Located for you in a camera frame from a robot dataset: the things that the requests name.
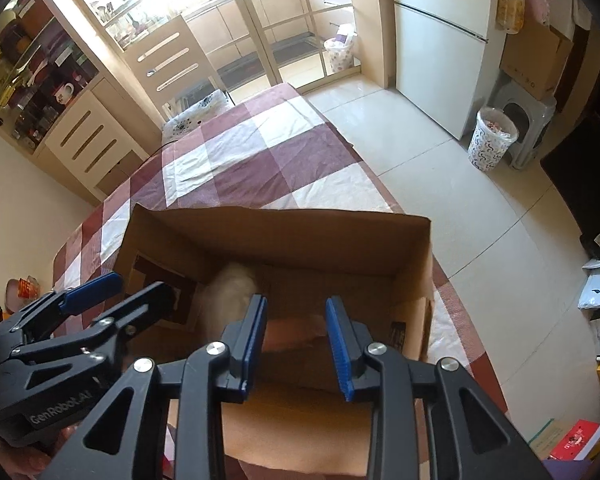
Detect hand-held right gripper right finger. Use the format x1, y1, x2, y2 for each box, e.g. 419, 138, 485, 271
326, 296, 556, 480

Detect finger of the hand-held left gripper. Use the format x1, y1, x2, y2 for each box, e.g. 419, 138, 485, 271
0, 281, 177, 407
0, 272, 123, 356

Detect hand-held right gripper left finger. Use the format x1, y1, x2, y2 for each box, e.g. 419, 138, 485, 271
34, 294, 269, 480

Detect white fluffy plush toy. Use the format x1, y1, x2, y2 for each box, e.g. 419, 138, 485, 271
200, 261, 261, 346

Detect brown cardboard box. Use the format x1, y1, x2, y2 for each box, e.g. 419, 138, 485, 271
111, 203, 437, 480

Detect person's left hand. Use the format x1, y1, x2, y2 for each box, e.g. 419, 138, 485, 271
0, 425, 78, 480

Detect pink snack tray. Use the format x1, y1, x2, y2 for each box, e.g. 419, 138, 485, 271
6, 276, 42, 312

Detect cream display cabinet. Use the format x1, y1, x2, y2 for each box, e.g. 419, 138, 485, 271
0, 0, 157, 206

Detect checkered tablecloth table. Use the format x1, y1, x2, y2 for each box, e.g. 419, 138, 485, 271
52, 82, 511, 480

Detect floral seat cushion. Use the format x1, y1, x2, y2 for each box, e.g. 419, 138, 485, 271
161, 89, 234, 142

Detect cream slatted chair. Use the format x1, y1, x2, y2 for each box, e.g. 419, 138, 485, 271
125, 15, 227, 121

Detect patterned white waste bin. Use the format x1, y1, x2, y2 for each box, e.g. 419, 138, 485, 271
467, 106, 520, 172

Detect red flat gift box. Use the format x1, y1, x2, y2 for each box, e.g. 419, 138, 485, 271
549, 420, 600, 462

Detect dark wooden shelf unit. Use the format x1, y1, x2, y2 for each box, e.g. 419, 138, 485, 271
540, 110, 600, 261

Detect floral waste bin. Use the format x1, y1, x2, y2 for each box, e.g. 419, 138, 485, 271
324, 24, 357, 74

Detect grey plastic stool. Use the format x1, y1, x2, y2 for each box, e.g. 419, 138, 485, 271
497, 72, 558, 171

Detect white refrigerator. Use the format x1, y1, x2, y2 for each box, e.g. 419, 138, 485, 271
387, 0, 501, 141

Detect beige kitchen cabinets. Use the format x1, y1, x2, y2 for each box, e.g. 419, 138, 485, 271
185, 0, 352, 63

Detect large cardboard carton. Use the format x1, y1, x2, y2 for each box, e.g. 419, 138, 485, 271
499, 19, 574, 101

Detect pink hanging bag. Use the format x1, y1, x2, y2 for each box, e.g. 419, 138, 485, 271
524, 0, 552, 27

